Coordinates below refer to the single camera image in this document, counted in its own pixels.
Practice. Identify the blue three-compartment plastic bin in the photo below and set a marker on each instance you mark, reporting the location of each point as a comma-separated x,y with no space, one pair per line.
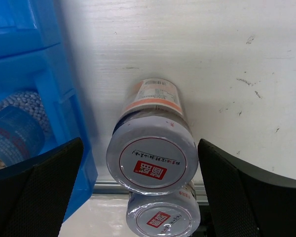
33,57

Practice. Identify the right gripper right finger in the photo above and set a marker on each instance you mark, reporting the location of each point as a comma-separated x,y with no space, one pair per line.
245,200

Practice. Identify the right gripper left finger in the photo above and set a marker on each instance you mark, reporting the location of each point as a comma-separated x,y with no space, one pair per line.
34,194

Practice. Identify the silver-lid blue-label bottle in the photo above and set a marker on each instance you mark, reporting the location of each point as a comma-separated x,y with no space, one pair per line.
24,127

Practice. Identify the rear red-logo lid jar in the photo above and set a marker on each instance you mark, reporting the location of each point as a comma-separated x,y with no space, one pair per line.
152,150

